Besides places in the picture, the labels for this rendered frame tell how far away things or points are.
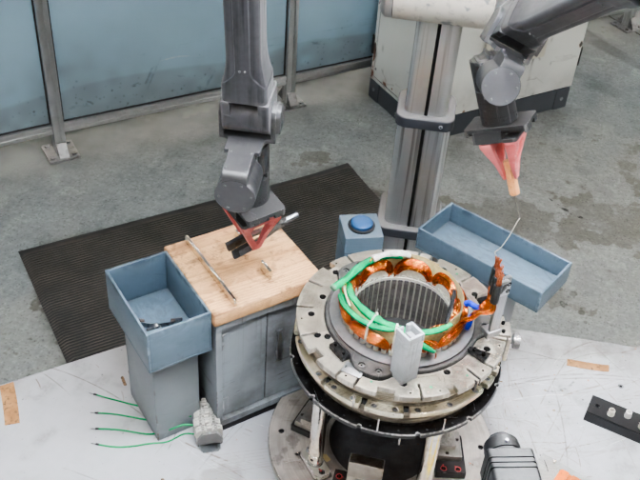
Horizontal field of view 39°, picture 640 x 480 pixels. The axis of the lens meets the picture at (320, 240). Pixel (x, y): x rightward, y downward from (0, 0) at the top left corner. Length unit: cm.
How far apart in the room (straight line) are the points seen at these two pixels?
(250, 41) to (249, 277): 46
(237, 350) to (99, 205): 197
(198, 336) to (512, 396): 63
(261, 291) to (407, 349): 31
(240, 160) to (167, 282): 40
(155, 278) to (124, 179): 200
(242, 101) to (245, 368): 52
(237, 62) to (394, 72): 271
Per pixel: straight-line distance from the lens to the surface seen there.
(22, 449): 164
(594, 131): 413
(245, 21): 114
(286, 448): 158
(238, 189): 123
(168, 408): 157
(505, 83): 135
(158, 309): 154
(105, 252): 318
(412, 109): 170
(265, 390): 162
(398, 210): 182
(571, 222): 354
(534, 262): 164
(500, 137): 144
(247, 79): 119
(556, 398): 177
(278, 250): 153
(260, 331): 150
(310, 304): 139
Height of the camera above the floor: 205
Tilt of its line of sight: 39 degrees down
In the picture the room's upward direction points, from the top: 5 degrees clockwise
